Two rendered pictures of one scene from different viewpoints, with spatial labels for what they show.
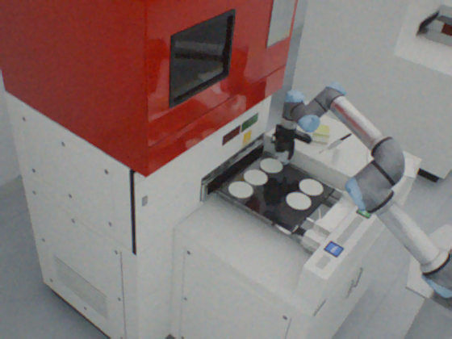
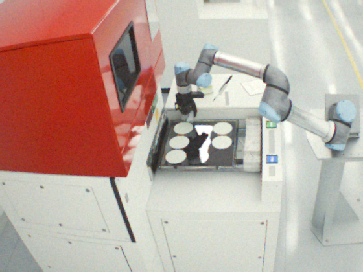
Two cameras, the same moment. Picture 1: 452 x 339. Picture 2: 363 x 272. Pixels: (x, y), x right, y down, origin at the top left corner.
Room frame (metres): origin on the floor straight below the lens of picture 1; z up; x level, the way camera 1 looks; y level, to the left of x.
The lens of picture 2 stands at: (0.07, 0.42, 2.28)
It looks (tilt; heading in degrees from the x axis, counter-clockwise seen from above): 38 degrees down; 341
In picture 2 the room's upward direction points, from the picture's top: 9 degrees counter-clockwise
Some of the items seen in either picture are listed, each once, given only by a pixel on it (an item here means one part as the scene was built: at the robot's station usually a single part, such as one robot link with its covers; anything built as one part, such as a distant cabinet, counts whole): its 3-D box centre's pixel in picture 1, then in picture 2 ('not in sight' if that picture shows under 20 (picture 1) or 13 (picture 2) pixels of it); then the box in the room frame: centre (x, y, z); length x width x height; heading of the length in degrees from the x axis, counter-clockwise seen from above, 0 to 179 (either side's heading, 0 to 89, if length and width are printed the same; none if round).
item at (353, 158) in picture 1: (339, 158); (224, 99); (1.90, -0.52, 0.89); 0.62 x 0.35 x 0.14; 57
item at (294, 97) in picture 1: (293, 105); (183, 74); (1.80, -0.24, 1.21); 0.09 x 0.08 x 0.11; 28
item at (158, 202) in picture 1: (207, 163); (144, 148); (1.59, 0.07, 1.02); 0.82 x 0.03 x 0.40; 147
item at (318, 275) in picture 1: (345, 242); (271, 151); (1.38, -0.49, 0.89); 0.55 x 0.09 x 0.14; 147
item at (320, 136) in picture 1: (320, 134); (204, 87); (1.92, -0.41, 1.00); 0.07 x 0.07 x 0.07; 84
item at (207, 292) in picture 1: (288, 267); (227, 197); (1.64, -0.35, 0.41); 0.97 x 0.64 x 0.82; 147
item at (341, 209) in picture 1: (332, 223); (253, 144); (1.50, -0.45, 0.87); 0.36 x 0.08 x 0.03; 147
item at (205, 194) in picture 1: (234, 169); (159, 144); (1.74, -0.04, 0.89); 0.44 x 0.02 x 0.10; 147
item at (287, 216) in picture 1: (276, 189); (200, 142); (1.63, -0.22, 0.90); 0.34 x 0.34 x 0.01; 57
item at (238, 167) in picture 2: (270, 221); (210, 168); (1.50, -0.21, 0.84); 0.50 x 0.02 x 0.03; 57
